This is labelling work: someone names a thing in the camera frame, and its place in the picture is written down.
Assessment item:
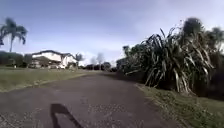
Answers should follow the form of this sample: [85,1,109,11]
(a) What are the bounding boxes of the grey asphalt road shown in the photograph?
[0,71,183,128]

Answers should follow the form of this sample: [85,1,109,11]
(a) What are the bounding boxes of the white house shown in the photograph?
[29,49,78,70]

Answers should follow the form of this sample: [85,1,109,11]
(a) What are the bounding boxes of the clump of bushes and trees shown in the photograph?
[115,17,224,101]

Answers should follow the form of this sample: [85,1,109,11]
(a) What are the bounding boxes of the small palm tree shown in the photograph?
[73,52,85,69]

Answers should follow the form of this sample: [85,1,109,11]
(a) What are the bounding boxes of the distant trees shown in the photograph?
[83,52,118,73]

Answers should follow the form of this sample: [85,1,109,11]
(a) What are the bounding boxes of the green grass verge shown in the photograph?
[134,83,224,128]
[0,66,98,94]

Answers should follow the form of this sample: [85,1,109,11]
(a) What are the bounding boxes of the dark hedge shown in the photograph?
[0,50,33,69]

